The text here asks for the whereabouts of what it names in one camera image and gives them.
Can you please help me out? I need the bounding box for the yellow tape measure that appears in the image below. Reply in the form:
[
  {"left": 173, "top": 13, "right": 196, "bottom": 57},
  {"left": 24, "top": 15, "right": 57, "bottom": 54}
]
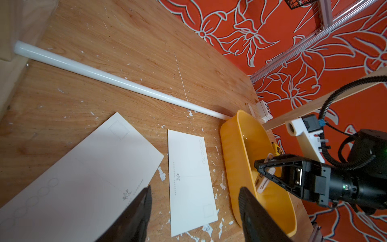
[{"left": 272, "top": 142, "right": 284, "bottom": 156}]

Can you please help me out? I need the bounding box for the white switch box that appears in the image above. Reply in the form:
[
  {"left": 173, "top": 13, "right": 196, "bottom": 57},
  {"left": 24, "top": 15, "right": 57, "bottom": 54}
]
[{"left": 256, "top": 100, "right": 273, "bottom": 123}]

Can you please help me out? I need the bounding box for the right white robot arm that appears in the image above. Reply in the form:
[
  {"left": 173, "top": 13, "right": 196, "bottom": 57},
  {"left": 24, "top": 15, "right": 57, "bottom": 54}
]
[{"left": 254, "top": 129, "right": 387, "bottom": 215}]

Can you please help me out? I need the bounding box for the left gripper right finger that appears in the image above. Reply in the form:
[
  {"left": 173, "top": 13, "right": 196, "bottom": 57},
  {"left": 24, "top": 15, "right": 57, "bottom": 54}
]
[{"left": 238, "top": 187, "right": 291, "bottom": 242}]

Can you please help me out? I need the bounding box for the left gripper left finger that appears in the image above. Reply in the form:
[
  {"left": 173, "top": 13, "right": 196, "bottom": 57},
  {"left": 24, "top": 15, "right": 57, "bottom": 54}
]
[{"left": 97, "top": 186, "right": 152, "bottom": 242}]

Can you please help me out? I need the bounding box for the white base rod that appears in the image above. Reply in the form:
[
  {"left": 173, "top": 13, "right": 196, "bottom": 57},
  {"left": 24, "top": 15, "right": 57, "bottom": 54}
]
[{"left": 14, "top": 41, "right": 231, "bottom": 121}]

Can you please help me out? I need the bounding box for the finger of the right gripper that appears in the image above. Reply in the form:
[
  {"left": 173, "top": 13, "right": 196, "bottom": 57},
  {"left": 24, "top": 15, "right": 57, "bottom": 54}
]
[{"left": 254, "top": 154, "right": 314, "bottom": 197}]

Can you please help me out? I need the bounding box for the right wooden post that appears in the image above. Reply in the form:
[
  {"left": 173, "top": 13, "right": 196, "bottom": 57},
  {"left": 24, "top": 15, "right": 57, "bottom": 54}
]
[{"left": 262, "top": 66, "right": 387, "bottom": 131}]

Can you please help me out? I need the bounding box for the white postcard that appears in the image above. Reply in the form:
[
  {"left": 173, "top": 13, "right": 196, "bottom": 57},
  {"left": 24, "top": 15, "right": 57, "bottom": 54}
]
[
  {"left": 168, "top": 130, "right": 218, "bottom": 237},
  {"left": 1, "top": 113, "right": 164, "bottom": 242}
]

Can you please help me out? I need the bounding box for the right black corrugated cable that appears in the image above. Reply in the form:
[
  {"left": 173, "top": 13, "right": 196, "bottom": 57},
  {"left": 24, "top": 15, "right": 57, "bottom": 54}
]
[{"left": 318, "top": 75, "right": 387, "bottom": 170}]

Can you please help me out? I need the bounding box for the black wire basket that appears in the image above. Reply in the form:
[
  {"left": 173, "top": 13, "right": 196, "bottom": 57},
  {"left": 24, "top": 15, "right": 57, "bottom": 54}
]
[{"left": 284, "top": 0, "right": 315, "bottom": 10}]

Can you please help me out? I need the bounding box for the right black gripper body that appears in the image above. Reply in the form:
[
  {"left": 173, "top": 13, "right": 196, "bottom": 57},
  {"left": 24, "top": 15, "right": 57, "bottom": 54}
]
[{"left": 281, "top": 160, "right": 363, "bottom": 209}]

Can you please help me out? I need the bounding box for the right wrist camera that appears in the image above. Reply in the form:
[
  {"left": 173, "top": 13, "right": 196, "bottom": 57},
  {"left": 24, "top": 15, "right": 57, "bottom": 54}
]
[{"left": 285, "top": 114, "right": 325, "bottom": 163}]

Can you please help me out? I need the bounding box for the pink clothespin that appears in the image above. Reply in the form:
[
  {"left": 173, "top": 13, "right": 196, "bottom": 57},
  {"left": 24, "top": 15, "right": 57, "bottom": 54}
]
[{"left": 255, "top": 153, "right": 274, "bottom": 194}]

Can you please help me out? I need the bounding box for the yellow plastic tray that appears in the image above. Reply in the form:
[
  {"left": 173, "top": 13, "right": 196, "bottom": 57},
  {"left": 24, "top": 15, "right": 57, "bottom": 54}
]
[{"left": 220, "top": 110, "right": 297, "bottom": 237}]

